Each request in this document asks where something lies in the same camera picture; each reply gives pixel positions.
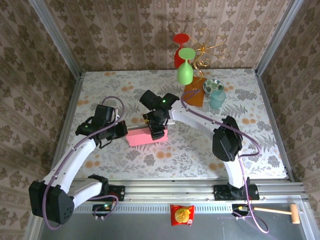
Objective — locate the red snack packet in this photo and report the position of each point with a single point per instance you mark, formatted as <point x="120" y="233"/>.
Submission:
<point x="182" y="215"/>

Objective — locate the aluminium mounting rail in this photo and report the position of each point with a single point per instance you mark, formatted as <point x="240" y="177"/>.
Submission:
<point x="170" y="192"/>

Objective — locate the leaf patterned bowl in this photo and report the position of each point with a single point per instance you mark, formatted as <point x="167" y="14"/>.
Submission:
<point x="212" y="85"/>

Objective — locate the grey metal shelf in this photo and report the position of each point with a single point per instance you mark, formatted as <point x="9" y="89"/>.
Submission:
<point x="137" y="227"/>

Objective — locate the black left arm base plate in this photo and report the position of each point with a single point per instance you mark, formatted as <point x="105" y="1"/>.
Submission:
<point x="120" y="193"/>

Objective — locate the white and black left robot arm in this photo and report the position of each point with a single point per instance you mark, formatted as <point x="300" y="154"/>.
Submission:
<point x="75" y="162"/>

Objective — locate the teal plastic cup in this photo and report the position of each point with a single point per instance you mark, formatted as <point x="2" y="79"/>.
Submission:
<point x="217" y="101"/>

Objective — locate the green wine glass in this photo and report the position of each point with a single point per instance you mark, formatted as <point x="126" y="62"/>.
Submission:
<point x="185" y="75"/>

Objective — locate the pink and white paper box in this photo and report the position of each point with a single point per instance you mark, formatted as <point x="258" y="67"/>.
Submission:
<point x="140" y="137"/>

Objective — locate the wooden mallet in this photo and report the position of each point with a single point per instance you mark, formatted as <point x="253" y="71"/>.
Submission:
<point x="294" y="213"/>

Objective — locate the aluminium frame post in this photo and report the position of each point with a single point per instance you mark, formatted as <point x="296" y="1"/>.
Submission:
<point x="57" y="37"/>
<point x="276" y="37"/>

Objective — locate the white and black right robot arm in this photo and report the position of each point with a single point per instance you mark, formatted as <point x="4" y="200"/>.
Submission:
<point x="226" y="142"/>

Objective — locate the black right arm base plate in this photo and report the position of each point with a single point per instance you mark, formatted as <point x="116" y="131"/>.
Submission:
<point x="220" y="192"/>

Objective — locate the brown wooden rack base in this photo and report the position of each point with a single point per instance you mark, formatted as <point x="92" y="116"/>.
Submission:
<point x="197" y="98"/>

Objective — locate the floral table cover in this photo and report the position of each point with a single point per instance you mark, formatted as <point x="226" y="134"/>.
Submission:
<point x="175" y="162"/>

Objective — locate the aluminium table side rail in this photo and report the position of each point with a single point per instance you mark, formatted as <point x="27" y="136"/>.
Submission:
<point x="267" y="100"/>
<point x="72" y="100"/>

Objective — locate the red wine glass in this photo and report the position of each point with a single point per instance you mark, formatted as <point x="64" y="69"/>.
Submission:
<point x="181" y="38"/>

